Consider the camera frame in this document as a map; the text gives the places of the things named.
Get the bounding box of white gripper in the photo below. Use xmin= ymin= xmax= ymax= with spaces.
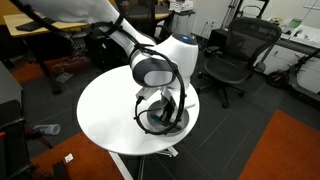
xmin=136 ymin=85 xmax=196 ymax=121

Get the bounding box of teal marker pen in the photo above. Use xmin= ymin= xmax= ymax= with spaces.
xmin=151 ymin=113 xmax=182 ymax=130

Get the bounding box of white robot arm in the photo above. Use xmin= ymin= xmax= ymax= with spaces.
xmin=13 ymin=0 xmax=198 ymax=95

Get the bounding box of white bowl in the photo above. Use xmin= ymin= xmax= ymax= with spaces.
xmin=147 ymin=101 xmax=189 ymax=136

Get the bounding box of round white table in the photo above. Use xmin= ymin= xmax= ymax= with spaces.
xmin=77 ymin=66 xmax=200 ymax=157

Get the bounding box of black mesh office chair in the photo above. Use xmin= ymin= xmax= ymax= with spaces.
xmin=198 ymin=17 xmax=282 ymax=108

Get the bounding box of white paper tag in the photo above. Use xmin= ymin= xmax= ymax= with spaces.
xmin=64 ymin=153 xmax=73 ymax=163

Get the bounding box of clear plastic cup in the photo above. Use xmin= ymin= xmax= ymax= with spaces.
xmin=34 ymin=124 xmax=61 ymax=135

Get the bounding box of black electric scooter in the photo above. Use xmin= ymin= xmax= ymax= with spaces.
xmin=266 ymin=48 xmax=320 ymax=102

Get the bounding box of black keyboard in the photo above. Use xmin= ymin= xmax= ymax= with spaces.
xmin=16 ymin=21 xmax=41 ymax=32

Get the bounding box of black chair at left edge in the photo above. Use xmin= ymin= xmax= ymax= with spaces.
xmin=0 ymin=99 xmax=71 ymax=180

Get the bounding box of wooden desk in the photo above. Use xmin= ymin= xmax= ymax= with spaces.
xmin=3 ymin=6 xmax=123 ymax=95

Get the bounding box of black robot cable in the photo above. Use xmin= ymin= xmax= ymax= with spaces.
xmin=90 ymin=13 xmax=187 ymax=136

